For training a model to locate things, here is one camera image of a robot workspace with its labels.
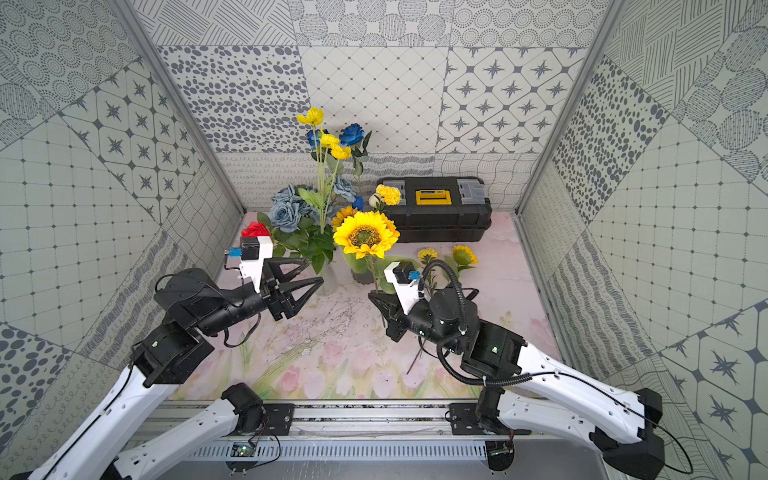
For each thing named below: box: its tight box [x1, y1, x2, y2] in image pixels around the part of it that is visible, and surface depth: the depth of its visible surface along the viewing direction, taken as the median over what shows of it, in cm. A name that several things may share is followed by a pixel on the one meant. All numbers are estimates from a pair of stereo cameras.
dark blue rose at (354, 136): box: [339, 123, 373, 180], surface depth 80 cm
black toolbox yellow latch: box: [376, 176, 492, 243], surface depth 103 cm
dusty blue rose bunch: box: [270, 176, 356, 233], surface depth 74 cm
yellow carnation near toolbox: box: [376, 184, 402, 206], surface depth 78 cm
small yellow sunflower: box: [331, 206, 358, 232], surface depth 82 cm
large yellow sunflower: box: [333, 212, 400, 260], surface depth 47 cm
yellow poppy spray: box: [296, 107, 352, 234], surface depth 70 cm
